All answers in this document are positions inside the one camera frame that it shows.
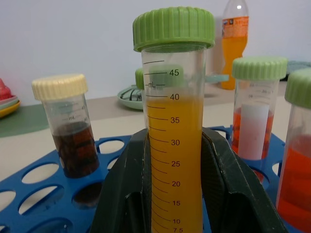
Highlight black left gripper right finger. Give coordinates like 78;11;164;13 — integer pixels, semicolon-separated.
200;127;289;233

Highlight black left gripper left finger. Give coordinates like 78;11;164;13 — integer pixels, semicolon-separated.
89;128;152;233

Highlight yellow liquid tube green cap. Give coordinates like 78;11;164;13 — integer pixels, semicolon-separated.
132;6;216;233

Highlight blue test tube rack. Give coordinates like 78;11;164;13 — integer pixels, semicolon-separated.
0;125;311;233

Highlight test tube green cap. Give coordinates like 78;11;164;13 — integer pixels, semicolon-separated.
135;68;145;89

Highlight dark brown liquid tube cream cap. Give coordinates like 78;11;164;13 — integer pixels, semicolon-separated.
31;73;101;179

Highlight red liquid tube green cap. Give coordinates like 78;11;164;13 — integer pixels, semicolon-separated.
276;68;311;233

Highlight red liquid tube white label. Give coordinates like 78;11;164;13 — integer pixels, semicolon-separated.
230;56;289;161

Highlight light green striped plate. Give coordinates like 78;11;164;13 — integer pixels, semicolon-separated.
117;83;144;111

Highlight green table mat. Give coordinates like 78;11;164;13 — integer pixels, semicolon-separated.
0;103;50;138

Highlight colourful bowls at left edge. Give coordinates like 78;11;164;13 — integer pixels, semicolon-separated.
0;95;21;119

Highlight teal textured cloth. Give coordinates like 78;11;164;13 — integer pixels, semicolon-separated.
279;60;311;82

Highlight orange soda plastic bottle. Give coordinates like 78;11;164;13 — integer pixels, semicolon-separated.
221;0;250;91

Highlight red knitted object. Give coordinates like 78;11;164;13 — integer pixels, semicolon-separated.
0;78;13;101

